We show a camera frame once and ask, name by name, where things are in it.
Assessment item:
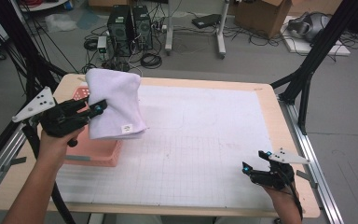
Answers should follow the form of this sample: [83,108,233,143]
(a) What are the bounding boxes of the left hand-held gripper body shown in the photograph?
[11,86,90,147]

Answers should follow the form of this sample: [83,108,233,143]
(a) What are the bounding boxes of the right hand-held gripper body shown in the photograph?
[250,148,311,190]

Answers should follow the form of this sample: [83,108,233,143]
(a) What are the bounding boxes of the lilac printed towel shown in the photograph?
[84,68,148,140]

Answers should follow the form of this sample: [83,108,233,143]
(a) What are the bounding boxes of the pink plastic basket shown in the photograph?
[63,86,124,168]

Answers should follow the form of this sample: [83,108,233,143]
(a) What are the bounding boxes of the person's right hand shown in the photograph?
[262,185,296,214]

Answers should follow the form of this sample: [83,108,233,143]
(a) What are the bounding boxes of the person's left hand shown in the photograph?
[36,125,87,167]

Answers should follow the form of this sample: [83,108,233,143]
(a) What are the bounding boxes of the small white box device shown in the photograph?
[96,35,108,61]

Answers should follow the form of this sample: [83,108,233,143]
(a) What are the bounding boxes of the black computer tower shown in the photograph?
[106,4,134,58]
[131,5,154,50]

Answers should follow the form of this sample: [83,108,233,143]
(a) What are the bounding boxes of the clear plastic bag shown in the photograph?
[45,12,78,34]

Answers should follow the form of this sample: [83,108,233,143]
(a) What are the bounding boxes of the teal sheet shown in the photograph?
[76,8,101,31]

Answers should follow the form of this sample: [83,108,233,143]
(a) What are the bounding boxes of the closed cardboard box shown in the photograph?
[88,0,130,8]
[287,0,344,16]

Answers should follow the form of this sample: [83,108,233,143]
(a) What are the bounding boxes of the round white table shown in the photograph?
[19,0,69,13]

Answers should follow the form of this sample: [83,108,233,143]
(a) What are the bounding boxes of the white metal stand leg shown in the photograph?
[215,0,231,60]
[163,0,174,57]

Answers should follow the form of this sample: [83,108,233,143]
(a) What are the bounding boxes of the white floor board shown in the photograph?
[280,15,351,57]

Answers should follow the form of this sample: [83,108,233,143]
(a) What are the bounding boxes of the open cardboard box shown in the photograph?
[233,0,293,39]

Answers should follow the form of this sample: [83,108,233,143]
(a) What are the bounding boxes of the grey round appliance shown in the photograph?
[287,11,332,43]

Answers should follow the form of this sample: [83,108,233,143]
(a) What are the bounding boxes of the black flat device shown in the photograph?
[191,13,222,30]

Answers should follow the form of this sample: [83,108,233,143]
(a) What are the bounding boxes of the grey metal bracket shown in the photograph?
[296,169,319,189]
[1,156,28,173]

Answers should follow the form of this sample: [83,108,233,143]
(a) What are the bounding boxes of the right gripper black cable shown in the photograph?
[287,174,304,222]

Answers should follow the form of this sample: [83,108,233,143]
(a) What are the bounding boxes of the coiled black cable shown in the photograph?
[83,38,99,52]
[82,63,100,74]
[139,52,163,70]

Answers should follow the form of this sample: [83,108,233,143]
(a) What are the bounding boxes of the black metal frame strut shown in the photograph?
[269,0,358,135]
[0,0,68,122]

